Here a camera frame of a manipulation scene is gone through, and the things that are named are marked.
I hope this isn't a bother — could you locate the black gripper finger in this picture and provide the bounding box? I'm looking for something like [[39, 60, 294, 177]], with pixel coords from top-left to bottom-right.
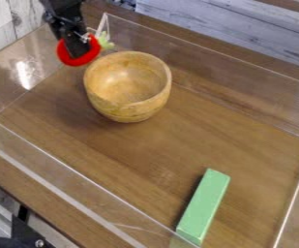
[[64, 31, 91, 59]]

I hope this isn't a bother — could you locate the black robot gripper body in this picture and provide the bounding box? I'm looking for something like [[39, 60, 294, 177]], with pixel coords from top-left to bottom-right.
[[39, 0, 88, 41]]

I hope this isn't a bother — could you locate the red felt strawberry toy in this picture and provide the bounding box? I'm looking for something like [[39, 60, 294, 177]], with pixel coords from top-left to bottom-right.
[[56, 31, 103, 67]]

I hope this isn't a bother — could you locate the wooden bowl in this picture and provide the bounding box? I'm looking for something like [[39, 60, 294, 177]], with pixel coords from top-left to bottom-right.
[[83, 51, 172, 123]]

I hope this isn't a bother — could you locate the black table clamp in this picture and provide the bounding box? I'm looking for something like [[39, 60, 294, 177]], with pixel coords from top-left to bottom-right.
[[11, 205, 56, 248]]

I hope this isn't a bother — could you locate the green rectangular block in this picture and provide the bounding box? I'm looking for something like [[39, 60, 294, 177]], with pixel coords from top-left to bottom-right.
[[176, 169, 231, 246]]

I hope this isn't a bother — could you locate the clear acrylic corner bracket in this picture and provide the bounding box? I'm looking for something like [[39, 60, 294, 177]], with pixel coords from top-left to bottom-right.
[[87, 13, 114, 50]]

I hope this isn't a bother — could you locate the clear acrylic tray wall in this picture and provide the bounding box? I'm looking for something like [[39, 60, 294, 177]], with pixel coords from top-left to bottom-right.
[[0, 111, 196, 248]]

